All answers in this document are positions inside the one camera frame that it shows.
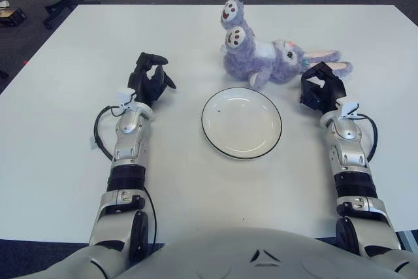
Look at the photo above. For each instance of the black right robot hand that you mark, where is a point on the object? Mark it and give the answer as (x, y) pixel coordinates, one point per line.
(333, 88)

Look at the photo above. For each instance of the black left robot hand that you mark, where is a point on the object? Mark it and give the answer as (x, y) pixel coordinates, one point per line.
(143, 81)

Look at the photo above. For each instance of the purple plush bunny doll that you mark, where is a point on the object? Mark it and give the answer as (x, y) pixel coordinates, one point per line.
(241, 60)

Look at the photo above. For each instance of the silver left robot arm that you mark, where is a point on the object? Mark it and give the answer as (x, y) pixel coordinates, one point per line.
(130, 148)

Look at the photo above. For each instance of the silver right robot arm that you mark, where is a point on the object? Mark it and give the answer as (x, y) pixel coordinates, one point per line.
(349, 151)

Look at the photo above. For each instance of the white plate with black rim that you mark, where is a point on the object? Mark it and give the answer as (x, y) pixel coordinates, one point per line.
(241, 128)

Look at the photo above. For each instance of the white left wrist connector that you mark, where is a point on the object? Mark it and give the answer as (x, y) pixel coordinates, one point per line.
(125, 97)

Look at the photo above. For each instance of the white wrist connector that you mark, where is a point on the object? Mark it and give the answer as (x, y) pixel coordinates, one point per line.
(348, 108)
(125, 97)

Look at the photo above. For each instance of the white right wrist connector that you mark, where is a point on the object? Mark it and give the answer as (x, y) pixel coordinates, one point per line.
(348, 108)

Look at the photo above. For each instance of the brown and black box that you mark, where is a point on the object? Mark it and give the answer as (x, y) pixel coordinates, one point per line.
(9, 16)

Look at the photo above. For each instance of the white crumpled paper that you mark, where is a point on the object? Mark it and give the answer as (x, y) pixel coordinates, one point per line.
(4, 4)

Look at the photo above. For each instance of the grey robot torso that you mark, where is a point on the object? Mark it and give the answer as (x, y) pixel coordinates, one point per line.
(228, 253)

